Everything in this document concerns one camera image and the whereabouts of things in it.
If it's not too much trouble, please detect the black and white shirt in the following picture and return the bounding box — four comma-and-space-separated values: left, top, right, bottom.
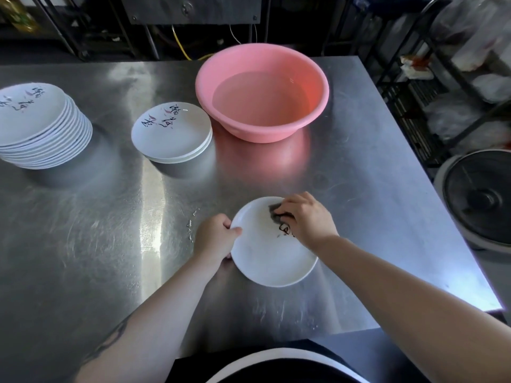
166, 340, 373, 383

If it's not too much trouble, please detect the person's right forearm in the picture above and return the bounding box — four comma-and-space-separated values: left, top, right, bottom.
311, 234, 511, 383

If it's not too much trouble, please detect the yellow cable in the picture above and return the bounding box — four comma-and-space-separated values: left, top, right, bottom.
172, 26, 216, 63

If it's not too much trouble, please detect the grey metal cabinet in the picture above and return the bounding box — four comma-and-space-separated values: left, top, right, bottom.
120, 0, 262, 25

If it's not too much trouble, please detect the clear plastic bag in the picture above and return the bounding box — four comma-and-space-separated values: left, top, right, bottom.
451, 0, 511, 73
423, 91, 511, 156

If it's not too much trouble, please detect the white printed plate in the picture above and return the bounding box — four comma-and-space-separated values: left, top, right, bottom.
229, 196, 319, 288
138, 131, 213, 164
131, 102, 212, 159

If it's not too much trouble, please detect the person's right hand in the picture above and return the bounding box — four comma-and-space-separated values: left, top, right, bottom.
273, 191, 340, 252

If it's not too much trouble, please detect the white orange food packet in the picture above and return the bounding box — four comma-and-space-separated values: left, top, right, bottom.
399, 55, 435, 80

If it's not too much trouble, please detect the yellow oil bottle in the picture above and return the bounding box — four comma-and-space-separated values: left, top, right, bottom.
0, 0, 39, 34

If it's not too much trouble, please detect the pink plastic basin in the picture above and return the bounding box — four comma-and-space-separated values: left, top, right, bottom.
195, 43, 330, 144

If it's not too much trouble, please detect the person's left forearm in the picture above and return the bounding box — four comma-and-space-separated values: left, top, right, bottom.
74, 254, 233, 383

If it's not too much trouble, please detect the dark metal stand frame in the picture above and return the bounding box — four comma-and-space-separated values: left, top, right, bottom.
30, 0, 141, 61

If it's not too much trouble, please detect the black metal rack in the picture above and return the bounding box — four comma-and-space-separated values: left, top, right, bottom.
359, 0, 511, 169

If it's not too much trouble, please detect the person's left hand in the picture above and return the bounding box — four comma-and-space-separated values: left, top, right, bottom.
193, 213, 243, 264

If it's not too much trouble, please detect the stack of white plates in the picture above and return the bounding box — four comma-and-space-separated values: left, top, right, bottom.
0, 83, 93, 170

